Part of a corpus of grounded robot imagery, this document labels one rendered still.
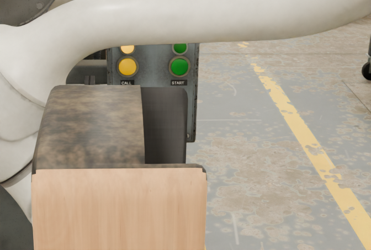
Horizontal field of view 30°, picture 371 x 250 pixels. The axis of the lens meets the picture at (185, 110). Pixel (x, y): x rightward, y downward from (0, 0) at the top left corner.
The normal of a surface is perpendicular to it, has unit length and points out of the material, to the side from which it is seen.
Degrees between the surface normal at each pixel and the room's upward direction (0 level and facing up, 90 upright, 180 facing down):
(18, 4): 97
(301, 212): 0
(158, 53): 90
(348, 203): 0
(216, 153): 0
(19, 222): 90
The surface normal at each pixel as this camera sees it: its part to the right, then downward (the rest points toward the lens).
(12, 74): 0.50, -0.26
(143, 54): 0.11, 0.37
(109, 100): 0.03, -0.93
